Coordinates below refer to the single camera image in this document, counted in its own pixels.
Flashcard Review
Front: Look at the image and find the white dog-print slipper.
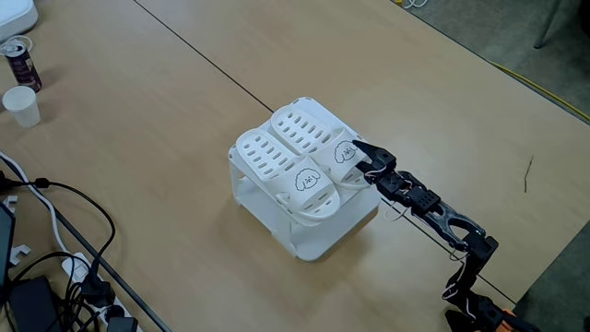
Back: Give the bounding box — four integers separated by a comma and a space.
269, 105, 377, 190
234, 128, 341, 222

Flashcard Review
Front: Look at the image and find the black cable with ferrite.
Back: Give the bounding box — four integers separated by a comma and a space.
0, 171, 116, 282

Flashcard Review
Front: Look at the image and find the white power strip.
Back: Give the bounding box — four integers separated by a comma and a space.
61, 252, 145, 332

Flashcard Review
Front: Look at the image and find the dark purple drink can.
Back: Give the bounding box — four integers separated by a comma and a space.
4, 41, 43, 93

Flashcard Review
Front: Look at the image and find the yellow floor cable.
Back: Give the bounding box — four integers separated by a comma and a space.
488, 59, 590, 124

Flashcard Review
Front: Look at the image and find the black power adapter brick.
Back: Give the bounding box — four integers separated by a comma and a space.
7, 276, 62, 332

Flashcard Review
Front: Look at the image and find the black power plug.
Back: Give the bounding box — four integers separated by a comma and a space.
81, 271, 116, 308

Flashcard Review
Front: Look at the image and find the dark laptop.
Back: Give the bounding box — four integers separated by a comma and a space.
0, 202, 16, 290

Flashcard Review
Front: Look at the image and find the long white cable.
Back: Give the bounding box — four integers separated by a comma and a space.
0, 150, 70, 257

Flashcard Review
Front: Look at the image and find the white flat device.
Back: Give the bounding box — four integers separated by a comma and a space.
0, 0, 40, 42

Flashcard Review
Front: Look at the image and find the white paper cup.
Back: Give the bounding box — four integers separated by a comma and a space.
1, 85, 41, 129

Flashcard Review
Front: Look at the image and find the white two-tier shoe rack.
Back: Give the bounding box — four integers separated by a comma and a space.
228, 96, 390, 263

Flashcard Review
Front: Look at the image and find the thin black cable bundle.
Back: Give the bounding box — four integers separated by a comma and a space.
8, 251, 100, 332

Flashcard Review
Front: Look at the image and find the black plug-in adapter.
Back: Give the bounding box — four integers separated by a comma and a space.
105, 315, 139, 332

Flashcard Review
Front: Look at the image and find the thin brown twig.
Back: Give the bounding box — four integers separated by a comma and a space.
523, 155, 535, 194

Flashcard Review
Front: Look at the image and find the grey chair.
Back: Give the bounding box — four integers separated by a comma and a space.
533, 0, 564, 50

